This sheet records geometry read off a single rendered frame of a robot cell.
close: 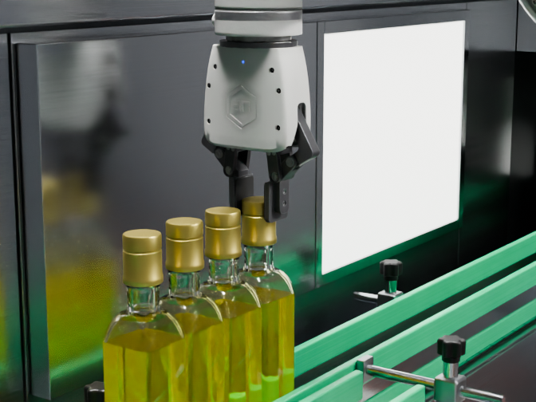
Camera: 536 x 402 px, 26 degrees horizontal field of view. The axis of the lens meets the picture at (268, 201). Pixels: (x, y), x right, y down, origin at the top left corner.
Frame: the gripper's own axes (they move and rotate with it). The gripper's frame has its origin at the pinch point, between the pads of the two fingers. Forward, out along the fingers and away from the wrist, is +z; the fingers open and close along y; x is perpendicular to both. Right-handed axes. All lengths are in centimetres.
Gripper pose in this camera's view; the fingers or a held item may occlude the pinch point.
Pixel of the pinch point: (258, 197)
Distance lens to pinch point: 114.8
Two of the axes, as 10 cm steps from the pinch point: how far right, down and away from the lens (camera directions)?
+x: 5.8, -1.7, 8.0
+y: 8.1, 1.2, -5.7
